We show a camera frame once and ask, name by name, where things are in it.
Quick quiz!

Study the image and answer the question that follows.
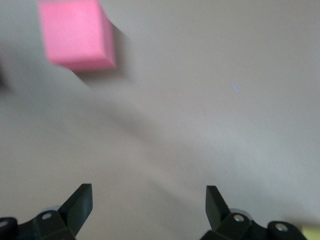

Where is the red foam cube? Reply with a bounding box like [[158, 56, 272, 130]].
[[37, 0, 117, 73]]

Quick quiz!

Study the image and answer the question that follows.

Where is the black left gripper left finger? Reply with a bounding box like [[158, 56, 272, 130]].
[[0, 183, 94, 240]]

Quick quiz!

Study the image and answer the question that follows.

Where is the table cover sheet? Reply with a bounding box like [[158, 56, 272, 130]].
[[0, 0, 320, 240]]

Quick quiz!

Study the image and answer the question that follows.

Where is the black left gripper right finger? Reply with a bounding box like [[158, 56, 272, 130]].
[[201, 185, 308, 240]]

